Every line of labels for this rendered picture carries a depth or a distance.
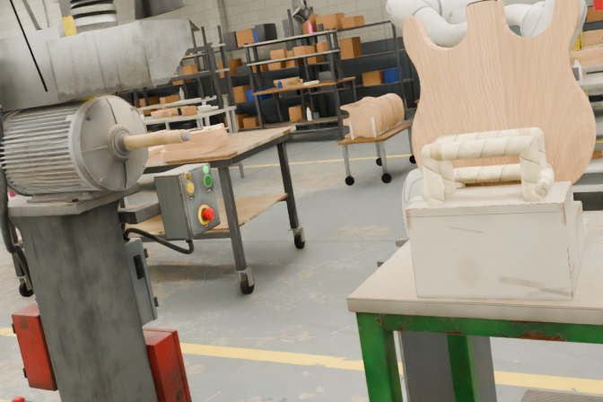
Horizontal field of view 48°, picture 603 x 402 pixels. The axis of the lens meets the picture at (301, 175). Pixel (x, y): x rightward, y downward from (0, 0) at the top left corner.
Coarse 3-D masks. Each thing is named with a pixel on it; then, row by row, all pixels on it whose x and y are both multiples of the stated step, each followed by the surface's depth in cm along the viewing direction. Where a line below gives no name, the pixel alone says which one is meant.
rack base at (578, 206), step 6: (576, 204) 136; (576, 210) 132; (576, 216) 128; (582, 216) 138; (576, 222) 126; (582, 222) 138; (576, 228) 125; (582, 228) 137; (576, 234) 125; (582, 234) 136; (582, 240) 135; (582, 246) 134; (582, 252) 134
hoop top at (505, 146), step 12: (432, 144) 120; (444, 144) 118; (456, 144) 117; (468, 144) 116; (480, 144) 115; (492, 144) 114; (504, 144) 113; (516, 144) 112; (528, 144) 112; (432, 156) 119; (444, 156) 118; (456, 156) 117; (468, 156) 116; (480, 156) 116; (492, 156) 115
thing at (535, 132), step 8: (520, 128) 121; (528, 128) 120; (536, 128) 119; (440, 136) 127; (448, 136) 126; (456, 136) 125; (464, 136) 125; (472, 136) 124; (480, 136) 123; (488, 136) 122; (496, 136) 122; (504, 136) 121; (536, 136) 119
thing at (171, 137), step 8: (128, 136) 176; (136, 136) 174; (144, 136) 172; (152, 136) 171; (160, 136) 170; (168, 136) 168; (176, 136) 167; (128, 144) 175; (136, 144) 174; (144, 144) 173; (152, 144) 172; (160, 144) 171
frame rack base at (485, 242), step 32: (480, 192) 125; (512, 192) 122; (416, 224) 122; (448, 224) 120; (480, 224) 117; (512, 224) 115; (544, 224) 112; (416, 256) 124; (448, 256) 121; (480, 256) 118; (512, 256) 116; (544, 256) 114; (576, 256) 122; (416, 288) 125; (448, 288) 122; (480, 288) 120; (512, 288) 117; (544, 288) 115
